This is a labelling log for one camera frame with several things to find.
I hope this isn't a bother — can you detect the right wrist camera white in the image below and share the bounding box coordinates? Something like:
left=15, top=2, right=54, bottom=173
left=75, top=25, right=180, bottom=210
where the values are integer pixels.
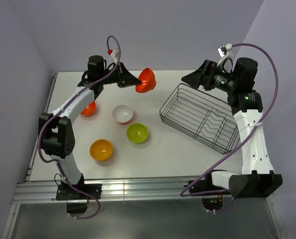
left=217, top=43, right=233, bottom=66

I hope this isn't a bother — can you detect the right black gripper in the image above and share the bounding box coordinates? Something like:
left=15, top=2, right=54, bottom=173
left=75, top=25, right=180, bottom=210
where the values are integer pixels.
left=181, top=59, right=238, bottom=93

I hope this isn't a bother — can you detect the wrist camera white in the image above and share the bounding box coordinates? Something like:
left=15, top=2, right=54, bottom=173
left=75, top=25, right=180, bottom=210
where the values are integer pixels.
left=217, top=43, right=233, bottom=66
left=107, top=49, right=121, bottom=64

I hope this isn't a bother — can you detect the dark wire dish rack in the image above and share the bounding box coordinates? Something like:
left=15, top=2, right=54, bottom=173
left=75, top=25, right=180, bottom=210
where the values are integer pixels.
left=159, top=83, right=240, bottom=154

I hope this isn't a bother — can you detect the lime green bowl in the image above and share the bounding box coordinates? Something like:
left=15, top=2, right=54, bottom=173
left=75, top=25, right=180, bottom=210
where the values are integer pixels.
left=126, top=123, right=148, bottom=144

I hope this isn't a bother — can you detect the yellow-orange bowl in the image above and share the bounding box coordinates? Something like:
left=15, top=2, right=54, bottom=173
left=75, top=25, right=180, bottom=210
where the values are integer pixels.
left=90, top=139, right=113, bottom=161

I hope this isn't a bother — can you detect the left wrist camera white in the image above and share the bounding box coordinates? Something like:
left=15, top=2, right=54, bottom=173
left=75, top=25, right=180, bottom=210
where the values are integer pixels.
left=107, top=49, right=121, bottom=64

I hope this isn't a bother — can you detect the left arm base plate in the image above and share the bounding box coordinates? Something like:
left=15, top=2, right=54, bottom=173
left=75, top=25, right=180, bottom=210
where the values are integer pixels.
left=56, top=183, right=102, bottom=215

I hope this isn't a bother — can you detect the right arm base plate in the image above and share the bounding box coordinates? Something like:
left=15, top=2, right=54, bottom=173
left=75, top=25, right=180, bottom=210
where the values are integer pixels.
left=187, top=179, right=234, bottom=212

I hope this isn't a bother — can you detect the white bowl orange outside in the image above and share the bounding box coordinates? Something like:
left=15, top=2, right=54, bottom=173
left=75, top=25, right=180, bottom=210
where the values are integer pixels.
left=112, top=105, right=134, bottom=124

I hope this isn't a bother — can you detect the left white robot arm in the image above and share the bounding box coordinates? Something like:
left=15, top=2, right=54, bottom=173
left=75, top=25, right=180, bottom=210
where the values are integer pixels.
left=38, top=55, right=143, bottom=199

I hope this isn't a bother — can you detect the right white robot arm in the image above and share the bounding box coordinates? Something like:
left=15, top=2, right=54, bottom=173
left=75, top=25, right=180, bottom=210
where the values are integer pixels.
left=182, top=57, right=283, bottom=198

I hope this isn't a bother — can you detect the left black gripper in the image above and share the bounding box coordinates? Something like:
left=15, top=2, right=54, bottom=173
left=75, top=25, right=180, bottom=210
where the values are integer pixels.
left=99, top=62, right=141, bottom=89

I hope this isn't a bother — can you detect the red-orange plastic bowl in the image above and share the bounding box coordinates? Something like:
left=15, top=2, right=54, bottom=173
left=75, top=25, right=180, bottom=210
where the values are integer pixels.
left=135, top=68, right=156, bottom=93

